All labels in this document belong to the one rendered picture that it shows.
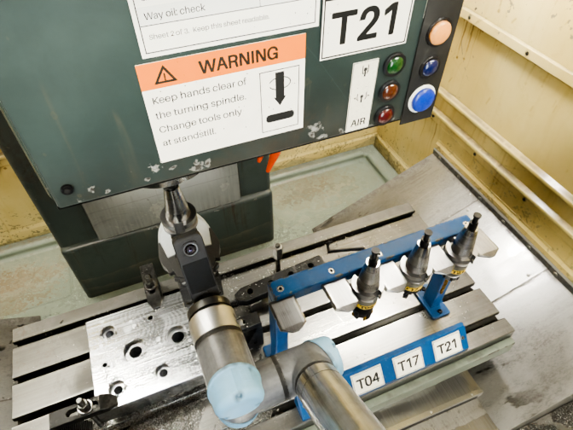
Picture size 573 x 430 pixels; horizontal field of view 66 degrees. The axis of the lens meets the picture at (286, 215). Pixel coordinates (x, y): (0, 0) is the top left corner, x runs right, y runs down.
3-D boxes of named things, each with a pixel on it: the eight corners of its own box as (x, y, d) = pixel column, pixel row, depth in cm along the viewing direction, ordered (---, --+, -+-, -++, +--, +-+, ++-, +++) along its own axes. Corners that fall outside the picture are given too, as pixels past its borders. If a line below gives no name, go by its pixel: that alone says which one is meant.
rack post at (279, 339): (298, 376, 106) (300, 312, 84) (276, 385, 104) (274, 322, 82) (281, 340, 112) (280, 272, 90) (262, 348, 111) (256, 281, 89)
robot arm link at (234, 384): (217, 429, 63) (211, 409, 57) (198, 361, 70) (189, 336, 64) (269, 408, 65) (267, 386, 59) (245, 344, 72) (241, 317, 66)
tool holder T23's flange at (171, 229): (197, 208, 83) (194, 199, 81) (199, 233, 79) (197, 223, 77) (163, 213, 82) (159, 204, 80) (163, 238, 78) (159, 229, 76)
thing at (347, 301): (362, 307, 83) (363, 305, 83) (337, 316, 82) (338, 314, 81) (345, 278, 88) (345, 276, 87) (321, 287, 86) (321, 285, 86)
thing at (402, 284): (412, 288, 86) (413, 286, 86) (389, 297, 85) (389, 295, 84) (393, 261, 91) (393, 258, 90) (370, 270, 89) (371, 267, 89)
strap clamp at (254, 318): (263, 343, 111) (261, 313, 100) (213, 363, 108) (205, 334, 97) (259, 332, 113) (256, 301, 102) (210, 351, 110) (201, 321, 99)
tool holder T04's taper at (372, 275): (369, 270, 87) (374, 248, 82) (384, 286, 85) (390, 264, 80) (351, 280, 85) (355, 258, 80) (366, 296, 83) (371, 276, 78)
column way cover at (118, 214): (245, 201, 145) (231, 54, 107) (95, 245, 133) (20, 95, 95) (240, 192, 148) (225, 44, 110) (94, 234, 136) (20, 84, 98)
